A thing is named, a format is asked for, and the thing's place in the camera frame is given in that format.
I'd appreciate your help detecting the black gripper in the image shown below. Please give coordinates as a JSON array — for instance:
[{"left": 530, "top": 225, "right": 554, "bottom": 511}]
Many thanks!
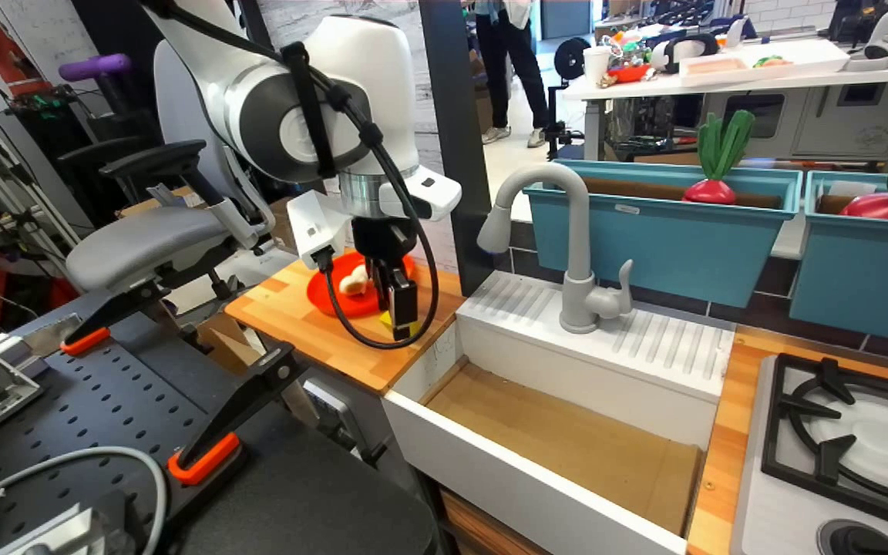
[{"left": 349, "top": 213, "right": 422, "bottom": 346}]

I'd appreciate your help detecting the small white toy food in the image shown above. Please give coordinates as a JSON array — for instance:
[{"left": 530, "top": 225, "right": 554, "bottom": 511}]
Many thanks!
[{"left": 336, "top": 261, "right": 377, "bottom": 298}]

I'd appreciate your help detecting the orange round plate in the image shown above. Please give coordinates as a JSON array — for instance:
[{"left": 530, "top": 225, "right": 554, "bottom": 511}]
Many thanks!
[{"left": 304, "top": 248, "right": 427, "bottom": 323}]

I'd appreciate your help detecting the brown cardboard box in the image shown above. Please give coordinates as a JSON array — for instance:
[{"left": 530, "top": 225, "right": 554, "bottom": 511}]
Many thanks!
[{"left": 266, "top": 194, "right": 299, "bottom": 256}]

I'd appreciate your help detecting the white toy sink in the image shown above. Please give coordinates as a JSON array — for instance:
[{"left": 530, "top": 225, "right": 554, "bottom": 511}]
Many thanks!
[{"left": 378, "top": 268, "right": 738, "bottom": 555}]

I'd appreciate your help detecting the black orange bar clamp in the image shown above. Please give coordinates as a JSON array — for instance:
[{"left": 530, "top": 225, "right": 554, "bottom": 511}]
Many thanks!
[
  {"left": 54, "top": 286, "right": 159, "bottom": 361},
  {"left": 163, "top": 346, "right": 301, "bottom": 491}
]

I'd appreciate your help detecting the grey toy faucet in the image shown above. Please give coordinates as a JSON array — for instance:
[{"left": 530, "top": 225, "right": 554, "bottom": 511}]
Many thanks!
[{"left": 473, "top": 160, "right": 639, "bottom": 337}]

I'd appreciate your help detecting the black rounded cover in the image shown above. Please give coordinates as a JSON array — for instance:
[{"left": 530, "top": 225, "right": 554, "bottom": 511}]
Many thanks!
[{"left": 170, "top": 403, "right": 443, "bottom": 555}]

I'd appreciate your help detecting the person in dark trousers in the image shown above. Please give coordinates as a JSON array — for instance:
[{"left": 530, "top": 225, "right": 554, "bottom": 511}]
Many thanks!
[{"left": 472, "top": 0, "right": 554, "bottom": 152}]

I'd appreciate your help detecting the grey office chair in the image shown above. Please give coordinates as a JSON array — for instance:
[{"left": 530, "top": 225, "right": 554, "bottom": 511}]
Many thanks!
[{"left": 51, "top": 38, "right": 301, "bottom": 311}]

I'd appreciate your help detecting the teal planter box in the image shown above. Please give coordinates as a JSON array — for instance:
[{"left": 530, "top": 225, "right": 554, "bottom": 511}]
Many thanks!
[
  {"left": 524, "top": 156, "right": 808, "bottom": 311},
  {"left": 785, "top": 165, "right": 888, "bottom": 352}
]

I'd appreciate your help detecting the black perforated board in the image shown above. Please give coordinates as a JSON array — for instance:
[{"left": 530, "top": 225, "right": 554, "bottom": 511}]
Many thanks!
[{"left": 0, "top": 309, "right": 291, "bottom": 549}]

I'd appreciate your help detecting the red bowl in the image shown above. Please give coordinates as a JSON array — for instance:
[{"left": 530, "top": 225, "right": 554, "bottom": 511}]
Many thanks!
[{"left": 607, "top": 60, "right": 652, "bottom": 86}]

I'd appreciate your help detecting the purple foam roll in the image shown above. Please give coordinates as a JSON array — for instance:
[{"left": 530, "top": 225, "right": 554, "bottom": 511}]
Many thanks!
[{"left": 54, "top": 53, "right": 136, "bottom": 86}]

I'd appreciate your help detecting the white work table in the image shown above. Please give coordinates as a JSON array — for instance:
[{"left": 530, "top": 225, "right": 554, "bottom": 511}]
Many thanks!
[{"left": 576, "top": 38, "right": 888, "bottom": 163}]

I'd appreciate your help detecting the toy gas stove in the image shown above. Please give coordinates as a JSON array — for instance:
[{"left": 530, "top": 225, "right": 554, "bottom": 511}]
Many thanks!
[{"left": 731, "top": 352, "right": 888, "bottom": 555}]

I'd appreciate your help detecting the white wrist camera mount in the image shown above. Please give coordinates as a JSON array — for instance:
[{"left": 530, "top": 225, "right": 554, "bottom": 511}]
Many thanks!
[{"left": 283, "top": 191, "right": 342, "bottom": 271}]

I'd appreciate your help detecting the black vertical post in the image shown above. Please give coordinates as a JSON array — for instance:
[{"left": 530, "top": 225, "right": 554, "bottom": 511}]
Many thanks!
[{"left": 420, "top": 0, "right": 497, "bottom": 298}]

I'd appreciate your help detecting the grey cable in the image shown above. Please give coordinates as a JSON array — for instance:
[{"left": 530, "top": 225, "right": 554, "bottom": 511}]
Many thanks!
[{"left": 0, "top": 443, "right": 173, "bottom": 555}]

